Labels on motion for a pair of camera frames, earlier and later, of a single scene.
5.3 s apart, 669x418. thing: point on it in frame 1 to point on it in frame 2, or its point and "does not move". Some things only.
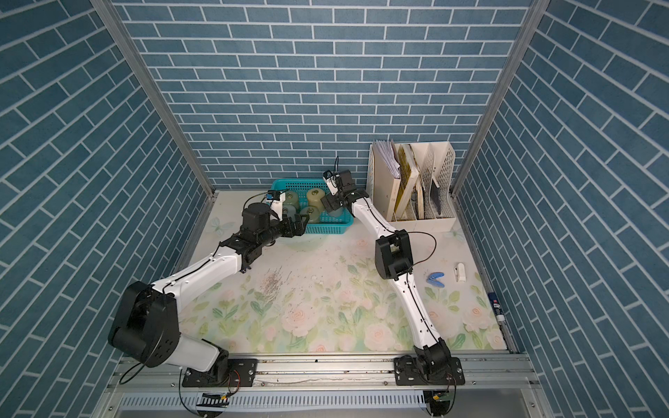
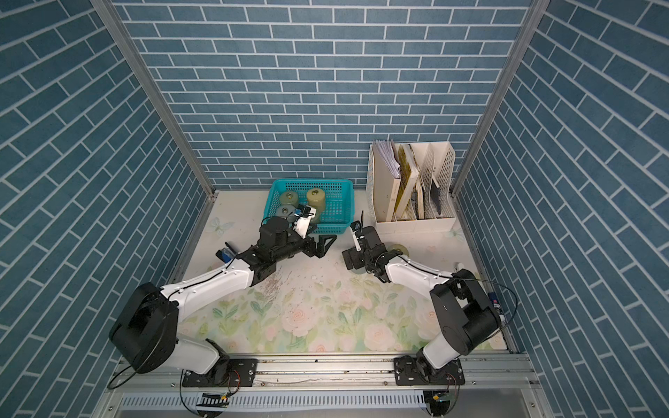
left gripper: (299, 230) to (320, 251)
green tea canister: (292, 198) does not move
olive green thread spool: (314, 197) does not move
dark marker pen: (498, 313) does not move
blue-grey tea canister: (339, 212) to (358, 271)
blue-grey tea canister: (291, 211) does not move
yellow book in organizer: (408, 176) does not move
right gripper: (332, 200) to (354, 254)
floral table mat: (318, 293) does not move
